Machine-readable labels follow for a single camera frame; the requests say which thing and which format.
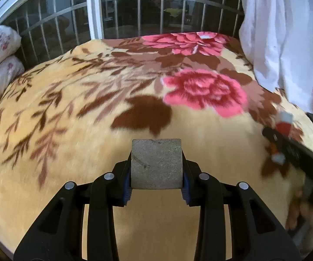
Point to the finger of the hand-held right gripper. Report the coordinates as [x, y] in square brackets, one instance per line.
[280, 142]

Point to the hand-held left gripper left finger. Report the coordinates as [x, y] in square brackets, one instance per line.
[127, 193]

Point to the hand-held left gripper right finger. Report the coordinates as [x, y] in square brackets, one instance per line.
[186, 193]

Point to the red white packet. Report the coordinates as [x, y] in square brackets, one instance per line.
[283, 127]

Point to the grey stone cube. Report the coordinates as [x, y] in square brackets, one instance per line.
[156, 163]

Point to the person's right hand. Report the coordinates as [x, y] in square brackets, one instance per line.
[295, 214]

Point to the floral plush blanket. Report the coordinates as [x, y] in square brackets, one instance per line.
[91, 100]

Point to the white curtain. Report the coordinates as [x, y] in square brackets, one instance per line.
[281, 32]

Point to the yellow green cloth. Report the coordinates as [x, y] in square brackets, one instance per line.
[174, 11]

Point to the white window frame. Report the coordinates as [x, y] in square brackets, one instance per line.
[95, 8]

